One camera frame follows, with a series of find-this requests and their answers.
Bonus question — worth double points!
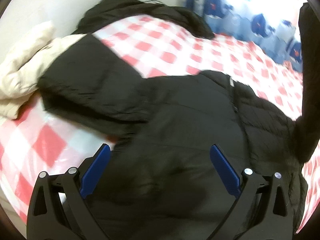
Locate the black puffer jacket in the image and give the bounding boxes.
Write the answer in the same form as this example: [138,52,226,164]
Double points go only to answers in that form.
[37,35,308,239]

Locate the cream quilted jacket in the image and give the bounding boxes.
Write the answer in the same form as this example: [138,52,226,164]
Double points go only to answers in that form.
[1,22,84,120]

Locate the blue whale curtain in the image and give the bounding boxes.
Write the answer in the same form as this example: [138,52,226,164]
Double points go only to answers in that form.
[182,0,306,72]

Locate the black coat at bed head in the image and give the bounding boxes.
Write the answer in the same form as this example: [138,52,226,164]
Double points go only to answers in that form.
[73,0,215,40]

